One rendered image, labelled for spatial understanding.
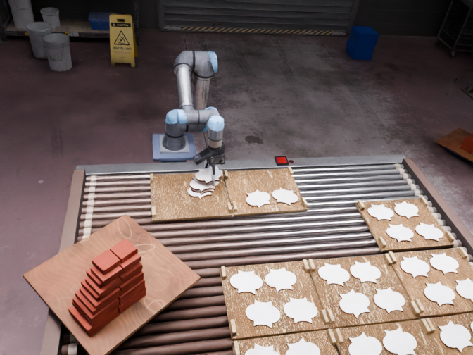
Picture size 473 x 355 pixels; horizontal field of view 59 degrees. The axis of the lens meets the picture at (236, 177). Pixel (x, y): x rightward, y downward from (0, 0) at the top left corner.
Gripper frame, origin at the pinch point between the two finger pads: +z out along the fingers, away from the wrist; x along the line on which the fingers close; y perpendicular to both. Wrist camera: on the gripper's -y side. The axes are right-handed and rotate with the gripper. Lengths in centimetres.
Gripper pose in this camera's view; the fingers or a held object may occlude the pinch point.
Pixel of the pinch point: (208, 175)
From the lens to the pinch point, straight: 226.4
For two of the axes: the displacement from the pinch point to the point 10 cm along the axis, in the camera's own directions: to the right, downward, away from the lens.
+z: -1.0, 7.6, 6.4
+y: 9.0, -2.0, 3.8
